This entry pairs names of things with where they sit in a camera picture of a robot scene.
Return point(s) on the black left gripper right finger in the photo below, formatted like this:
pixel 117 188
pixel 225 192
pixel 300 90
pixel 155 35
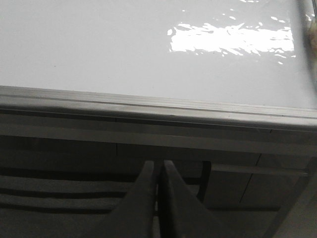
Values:
pixel 182 214

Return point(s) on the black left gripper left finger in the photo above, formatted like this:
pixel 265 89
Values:
pixel 133 218

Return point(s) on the white whiteboard with grey frame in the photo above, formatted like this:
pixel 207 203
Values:
pixel 240 63

